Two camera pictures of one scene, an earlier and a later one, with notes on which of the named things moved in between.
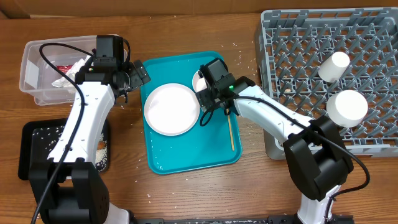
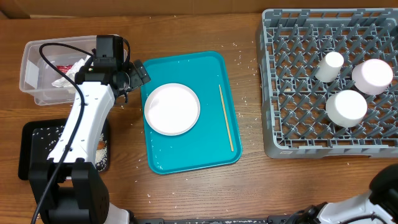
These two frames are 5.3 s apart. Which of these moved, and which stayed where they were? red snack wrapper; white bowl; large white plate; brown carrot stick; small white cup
Moved: small white cup; white bowl
Stayed: large white plate; red snack wrapper; brown carrot stick
